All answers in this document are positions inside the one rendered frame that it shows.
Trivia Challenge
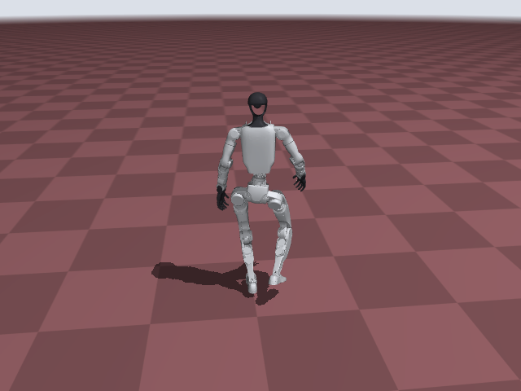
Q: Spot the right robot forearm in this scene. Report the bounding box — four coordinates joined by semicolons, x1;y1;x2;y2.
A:
294;154;306;179

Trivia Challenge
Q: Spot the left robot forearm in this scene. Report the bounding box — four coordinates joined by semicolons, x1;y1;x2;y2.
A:
217;160;229;191

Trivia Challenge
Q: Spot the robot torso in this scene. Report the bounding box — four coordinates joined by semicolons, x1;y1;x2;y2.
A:
240;121;276;204

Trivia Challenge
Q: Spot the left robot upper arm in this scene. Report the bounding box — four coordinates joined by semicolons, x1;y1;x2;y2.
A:
220;126;242;169

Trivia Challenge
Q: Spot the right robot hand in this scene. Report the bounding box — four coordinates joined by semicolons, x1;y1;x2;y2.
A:
293;174;306;191

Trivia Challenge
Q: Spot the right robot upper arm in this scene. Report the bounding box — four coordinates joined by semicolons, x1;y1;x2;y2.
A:
274;126;303;165

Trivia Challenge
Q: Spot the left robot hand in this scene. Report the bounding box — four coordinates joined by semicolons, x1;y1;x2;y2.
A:
217;186;229;210

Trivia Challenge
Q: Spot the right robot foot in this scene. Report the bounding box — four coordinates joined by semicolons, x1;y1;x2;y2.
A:
269;273;287;285

